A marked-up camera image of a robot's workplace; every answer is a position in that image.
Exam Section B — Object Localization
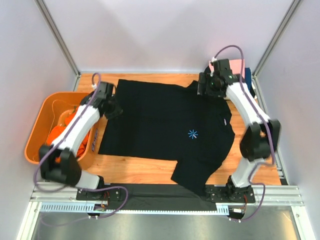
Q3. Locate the black t-shirt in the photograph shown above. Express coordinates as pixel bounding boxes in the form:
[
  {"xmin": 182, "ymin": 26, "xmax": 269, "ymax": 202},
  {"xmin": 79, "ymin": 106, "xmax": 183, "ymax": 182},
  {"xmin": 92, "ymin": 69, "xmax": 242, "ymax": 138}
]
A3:
[
  {"xmin": 98, "ymin": 79, "xmax": 235, "ymax": 196},
  {"xmin": 204, "ymin": 65, "xmax": 258, "ymax": 101}
]

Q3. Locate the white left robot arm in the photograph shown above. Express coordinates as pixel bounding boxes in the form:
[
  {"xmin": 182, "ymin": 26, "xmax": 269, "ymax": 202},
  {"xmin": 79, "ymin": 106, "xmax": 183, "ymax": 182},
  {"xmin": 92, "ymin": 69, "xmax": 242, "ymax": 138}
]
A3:
[{"xmin": 39, "ymin": 82, "xmax": 123, "ymax": 201}]

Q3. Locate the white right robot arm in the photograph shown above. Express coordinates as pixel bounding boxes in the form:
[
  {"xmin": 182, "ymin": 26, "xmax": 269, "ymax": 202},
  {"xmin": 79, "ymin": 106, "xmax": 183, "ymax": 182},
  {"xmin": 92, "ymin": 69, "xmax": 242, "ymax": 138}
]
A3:
[{"xmin": 197, "ymin": 58, "xmax": 281, "ymax": 202}]

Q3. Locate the black folded t-shirt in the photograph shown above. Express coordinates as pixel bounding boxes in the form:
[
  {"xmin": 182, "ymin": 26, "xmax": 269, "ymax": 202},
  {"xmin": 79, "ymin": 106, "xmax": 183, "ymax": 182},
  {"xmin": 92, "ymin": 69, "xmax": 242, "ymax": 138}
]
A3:
[{"xmin": 204, "ymin": 65, "xmax": 258, "ymax": 101}]

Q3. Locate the pink folded t-shirt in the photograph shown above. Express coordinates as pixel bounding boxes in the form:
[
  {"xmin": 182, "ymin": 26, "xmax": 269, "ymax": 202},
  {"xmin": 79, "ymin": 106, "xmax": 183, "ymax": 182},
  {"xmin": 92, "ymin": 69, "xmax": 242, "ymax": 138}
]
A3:
[{"xmin": 208, "ymin": 59, "xmax": 245, "ymax": 78}]

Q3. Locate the navy folded t-shirt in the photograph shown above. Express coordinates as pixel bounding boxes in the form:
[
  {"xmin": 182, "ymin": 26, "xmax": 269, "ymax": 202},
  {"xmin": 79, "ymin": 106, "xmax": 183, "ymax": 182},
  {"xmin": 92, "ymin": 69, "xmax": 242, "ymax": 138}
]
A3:
[{"xmin": 244, "ymin": 67, "xmax": 252, "ymax": 91}]

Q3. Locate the orange plastic basket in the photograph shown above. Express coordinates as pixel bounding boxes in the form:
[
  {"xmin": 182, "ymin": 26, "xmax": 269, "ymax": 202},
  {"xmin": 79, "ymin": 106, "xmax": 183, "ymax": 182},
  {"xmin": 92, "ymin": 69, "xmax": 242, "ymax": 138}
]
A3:
[{"xmin": 24, "ymin": 91, "xmax": 100, "ymax": 170}]

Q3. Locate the orange t-shirt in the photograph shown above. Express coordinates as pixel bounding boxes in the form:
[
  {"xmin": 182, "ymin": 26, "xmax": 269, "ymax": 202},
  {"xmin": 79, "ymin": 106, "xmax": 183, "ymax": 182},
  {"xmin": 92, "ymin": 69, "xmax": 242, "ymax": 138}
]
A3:
[{"xmin": 45, "ymin": 111, "xmax": 90, "ymax": 158}]

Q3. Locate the black cloth strip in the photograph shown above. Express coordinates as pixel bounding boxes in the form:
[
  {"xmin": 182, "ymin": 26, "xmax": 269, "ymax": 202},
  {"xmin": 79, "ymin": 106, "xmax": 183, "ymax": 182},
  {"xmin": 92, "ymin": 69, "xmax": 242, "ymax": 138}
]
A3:
[{"xmin": 121, "ymin": 184, "xmax": 217, "ymax": 211}]

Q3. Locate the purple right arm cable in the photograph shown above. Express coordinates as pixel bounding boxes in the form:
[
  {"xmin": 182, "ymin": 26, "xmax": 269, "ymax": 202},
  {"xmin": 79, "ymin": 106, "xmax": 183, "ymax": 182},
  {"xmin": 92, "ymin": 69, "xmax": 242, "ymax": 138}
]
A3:
[{"xmin": 209, "ymin": 44, "xmax": 277, "ymax": 223}]

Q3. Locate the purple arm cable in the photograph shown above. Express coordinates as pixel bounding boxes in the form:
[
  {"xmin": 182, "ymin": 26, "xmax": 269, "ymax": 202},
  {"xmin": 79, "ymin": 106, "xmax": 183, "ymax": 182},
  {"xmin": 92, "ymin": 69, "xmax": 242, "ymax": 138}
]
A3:
[
  {"xmin": 209, "ymin": 44, "xmax": 277, "ymax": 223},
  {"xmin": 33, "ymin": 72, "xmax": 130, "ymax": 227}
]

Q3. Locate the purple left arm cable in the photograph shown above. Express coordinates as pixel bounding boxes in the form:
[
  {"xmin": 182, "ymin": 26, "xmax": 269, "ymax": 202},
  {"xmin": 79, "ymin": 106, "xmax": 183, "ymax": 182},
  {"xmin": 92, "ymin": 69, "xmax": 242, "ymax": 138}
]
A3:
[{"xmin": 33, "ymin": 72, "xmax": 130, "ymax": 227}]

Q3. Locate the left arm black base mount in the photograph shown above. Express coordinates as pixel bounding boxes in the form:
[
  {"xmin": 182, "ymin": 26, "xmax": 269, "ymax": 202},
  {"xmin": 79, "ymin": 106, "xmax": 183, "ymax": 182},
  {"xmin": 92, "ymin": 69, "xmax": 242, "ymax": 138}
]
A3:
[{"xmin": 76, "ymin": 188, "xmax": 126, "ymax": 202}]

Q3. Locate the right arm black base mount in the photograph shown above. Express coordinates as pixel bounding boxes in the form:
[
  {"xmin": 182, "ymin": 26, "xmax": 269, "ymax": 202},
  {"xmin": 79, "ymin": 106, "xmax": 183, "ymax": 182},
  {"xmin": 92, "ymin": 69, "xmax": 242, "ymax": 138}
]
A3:
[{"xmin": 205, "ymin": 184, "xmax": 256, "ymax": 204}]

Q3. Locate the slotted grey cable duct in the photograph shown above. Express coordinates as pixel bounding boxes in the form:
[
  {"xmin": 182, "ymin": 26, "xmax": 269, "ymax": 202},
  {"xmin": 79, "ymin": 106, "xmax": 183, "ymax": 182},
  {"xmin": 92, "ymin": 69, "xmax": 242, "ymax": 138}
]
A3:
[{"xmin": 40, "ymin": 202, "xmax": 229, "ymax": 216}]

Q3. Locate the right aluminium frame post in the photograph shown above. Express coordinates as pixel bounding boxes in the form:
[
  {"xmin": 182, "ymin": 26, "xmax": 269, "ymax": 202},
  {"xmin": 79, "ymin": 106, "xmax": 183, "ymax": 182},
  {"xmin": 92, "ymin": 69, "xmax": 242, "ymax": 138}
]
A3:
[{"xmin": 251, "ymin": 0, "xmax": 303, "ymax": 186}]

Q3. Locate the aluminium frame post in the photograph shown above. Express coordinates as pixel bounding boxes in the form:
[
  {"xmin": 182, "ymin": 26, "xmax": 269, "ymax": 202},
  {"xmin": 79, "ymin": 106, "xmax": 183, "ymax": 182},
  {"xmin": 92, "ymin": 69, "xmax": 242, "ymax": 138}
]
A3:
[
  {"xmin": 34, "ymin": 0, "xmax": 81, "ymax": 92},
  {"xmin": 251, "ymin": 0, "xmax": 303, "ymax": 186}
]

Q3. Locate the left aluminium frame post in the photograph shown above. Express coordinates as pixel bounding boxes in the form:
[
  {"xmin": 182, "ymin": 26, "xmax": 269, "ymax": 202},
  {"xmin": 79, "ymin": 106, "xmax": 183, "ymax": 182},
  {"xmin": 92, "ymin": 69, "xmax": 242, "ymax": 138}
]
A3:
[{"xmin": 34, "ymin": 0, "xmax": 81, "ymax": 92}]

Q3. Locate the aluminium front rail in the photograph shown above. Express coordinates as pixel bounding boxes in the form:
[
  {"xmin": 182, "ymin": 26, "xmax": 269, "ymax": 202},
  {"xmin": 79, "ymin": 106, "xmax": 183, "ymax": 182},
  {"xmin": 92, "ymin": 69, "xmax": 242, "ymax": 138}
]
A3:
[{"xmin": 31, "ymin": 182, "xmax": 304, "ymax": 206}]

